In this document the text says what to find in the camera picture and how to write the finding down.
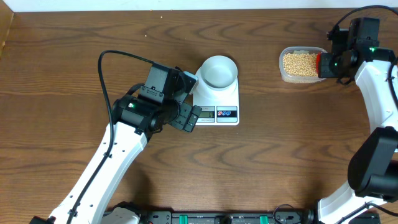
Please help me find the clear container of soybeans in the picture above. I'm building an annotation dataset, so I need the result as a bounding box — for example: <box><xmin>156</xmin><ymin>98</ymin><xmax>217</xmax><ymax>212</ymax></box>
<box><xmin>279</xmin><ymin>46</ymin><xmax>326</xmax><ymax>84</ymax></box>

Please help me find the light grey round bowl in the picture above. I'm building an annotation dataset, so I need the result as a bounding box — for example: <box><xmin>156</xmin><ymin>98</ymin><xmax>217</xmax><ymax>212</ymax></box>
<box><xmin>198</xmin><ymin>55</ymin><xmax>238</xmax><ymax>89</ymax></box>

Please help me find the red plastic measuring scoop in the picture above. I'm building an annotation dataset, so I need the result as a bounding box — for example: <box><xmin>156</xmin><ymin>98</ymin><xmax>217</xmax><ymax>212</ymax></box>
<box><xmin>315</xmin><ymin>53</ymin><xmax>322</xmax><ymax>76</ymax></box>

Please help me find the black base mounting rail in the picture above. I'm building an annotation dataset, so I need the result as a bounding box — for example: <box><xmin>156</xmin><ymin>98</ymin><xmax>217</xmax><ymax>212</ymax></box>
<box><xmin>102</xmin><ymin>210</ymin><xmax>382</xmax><ymax>224</ymax></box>

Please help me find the white digital kitchen scale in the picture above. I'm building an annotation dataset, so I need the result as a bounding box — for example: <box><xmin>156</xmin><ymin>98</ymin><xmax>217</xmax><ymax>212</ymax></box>
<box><xmin>193</xmin><ymin>71</ymin><xmax>240</xmax><ymax>126</ymax></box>

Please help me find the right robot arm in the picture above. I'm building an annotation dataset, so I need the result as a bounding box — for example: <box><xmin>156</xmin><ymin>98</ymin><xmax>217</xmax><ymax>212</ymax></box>
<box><xmin>313</xmin><ymin>17</ymin><xmax>397</xmax><ymax>223</ymax></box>

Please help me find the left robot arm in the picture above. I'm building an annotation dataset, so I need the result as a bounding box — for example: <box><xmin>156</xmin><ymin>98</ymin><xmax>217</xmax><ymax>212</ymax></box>
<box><xmin>31</xmin><ymin>63</ymin><xmax>201</xmax><ymax>223</ymax></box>

